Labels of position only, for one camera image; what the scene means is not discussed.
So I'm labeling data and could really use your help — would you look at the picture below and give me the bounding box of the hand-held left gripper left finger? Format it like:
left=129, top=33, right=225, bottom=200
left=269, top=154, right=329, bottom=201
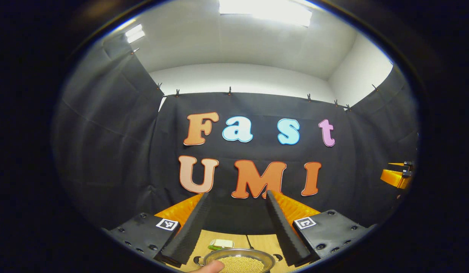
left=102, top=191, right=212, bottom=268

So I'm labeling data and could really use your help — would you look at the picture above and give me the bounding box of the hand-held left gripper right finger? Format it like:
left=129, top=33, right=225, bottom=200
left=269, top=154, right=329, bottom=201
left=265, top=190, right=377, bottom=267

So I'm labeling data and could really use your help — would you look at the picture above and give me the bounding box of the steel pot with soybeans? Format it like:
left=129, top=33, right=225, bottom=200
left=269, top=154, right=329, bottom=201
left=193, top=248, right=283, bottom=273

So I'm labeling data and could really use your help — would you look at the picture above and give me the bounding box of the sandwich with lettuce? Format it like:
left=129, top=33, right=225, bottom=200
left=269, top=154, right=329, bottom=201
left=208, top=239, right=235, bottom=251

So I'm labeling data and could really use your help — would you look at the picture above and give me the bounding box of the row of small backdrop clips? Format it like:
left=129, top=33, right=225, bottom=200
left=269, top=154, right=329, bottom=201
left=131, top=47, right=380, bottom=111

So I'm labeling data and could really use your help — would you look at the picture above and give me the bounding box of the small ceiling light panel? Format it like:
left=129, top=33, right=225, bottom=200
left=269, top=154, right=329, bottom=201
left=124, top=24, right=146, bottom=44

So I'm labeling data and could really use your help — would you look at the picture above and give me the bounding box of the large ceiling light panel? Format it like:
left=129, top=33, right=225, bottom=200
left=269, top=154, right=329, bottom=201
left=219, top=0, right=313, bottom=28

